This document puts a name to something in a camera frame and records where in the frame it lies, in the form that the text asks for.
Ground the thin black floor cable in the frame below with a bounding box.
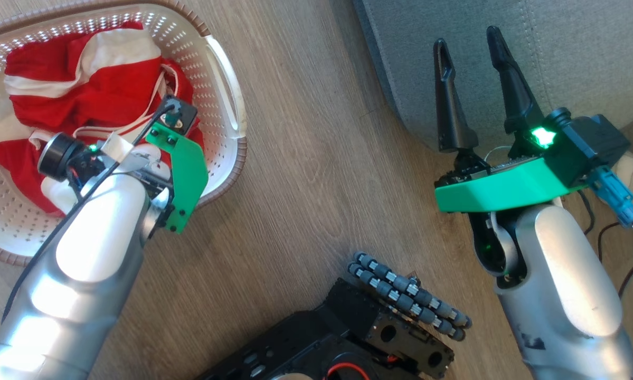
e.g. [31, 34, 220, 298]
[577, 189, 633, 355]

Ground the blue right camera connector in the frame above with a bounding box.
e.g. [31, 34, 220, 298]
[590, 166, 633, 229]

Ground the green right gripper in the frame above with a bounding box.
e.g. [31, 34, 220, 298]
[433, 25, 603, 214]

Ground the red and white clothing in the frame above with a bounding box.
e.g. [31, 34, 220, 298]
[0, 21, 205, 216]

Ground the white perforated laundry basket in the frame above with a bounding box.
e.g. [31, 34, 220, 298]
[0, 0, 248, 267]

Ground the grey roller omni wheel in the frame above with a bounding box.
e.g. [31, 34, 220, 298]
[347, 251, 473, 342]

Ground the grey fabric sofa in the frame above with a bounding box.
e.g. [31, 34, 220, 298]
[352, 0, 633, 155]

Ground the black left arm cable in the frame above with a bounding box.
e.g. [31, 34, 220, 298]
[2, 100, 184, 324]

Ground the red base cable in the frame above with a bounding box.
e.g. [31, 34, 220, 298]
[324, 362, 371, 380]

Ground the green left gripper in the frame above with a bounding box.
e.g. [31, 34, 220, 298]
[37, 121, 209, 234]

